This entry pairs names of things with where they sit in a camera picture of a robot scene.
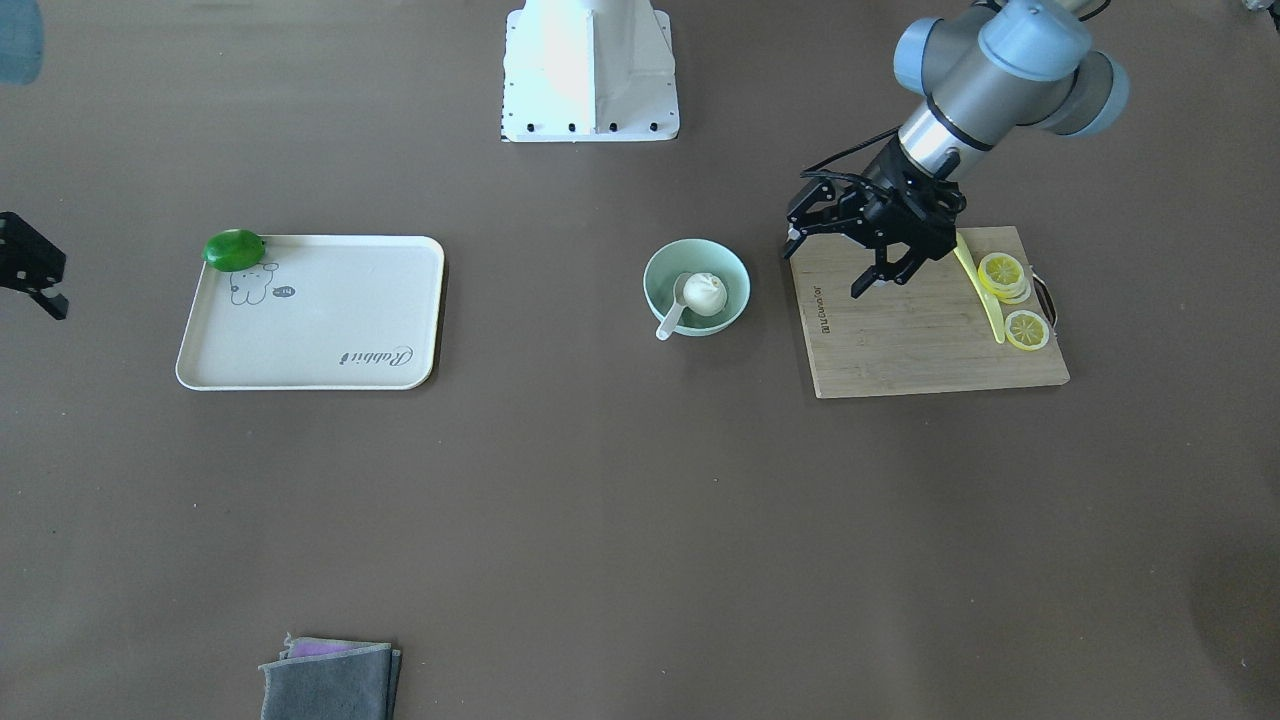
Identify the white rectangular tray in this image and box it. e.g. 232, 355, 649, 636
175, 234, 445, 391

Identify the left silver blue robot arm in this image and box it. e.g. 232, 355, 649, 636
782, 1, 1132, 297

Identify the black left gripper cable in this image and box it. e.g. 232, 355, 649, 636
797, 126, 901, 183

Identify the mint green bowl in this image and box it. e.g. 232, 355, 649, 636
643, 238, 753, 340

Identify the green lime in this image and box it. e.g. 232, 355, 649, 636
202, 229, 266, 273

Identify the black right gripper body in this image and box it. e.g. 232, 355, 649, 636
1, 211, 69, 320

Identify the single lemon slice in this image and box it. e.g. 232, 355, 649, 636
1004, 310, 1052, 352

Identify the white steamed bun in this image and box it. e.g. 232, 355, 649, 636
684, 272, 728, 316

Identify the white ceramic spoon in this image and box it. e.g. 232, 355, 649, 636
655, 272, 692, 341

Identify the grey folded cloth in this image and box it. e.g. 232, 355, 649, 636
259, 634, 402, 719

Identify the wooden cutting board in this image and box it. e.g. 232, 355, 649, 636
788, 234, 1070, 398

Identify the yellow plastic knife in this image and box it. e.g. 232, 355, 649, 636
952, 231, 1007, 345

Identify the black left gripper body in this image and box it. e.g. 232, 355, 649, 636
856, 138, 966, 260

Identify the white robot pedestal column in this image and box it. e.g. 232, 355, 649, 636
500, 1, 681, 143

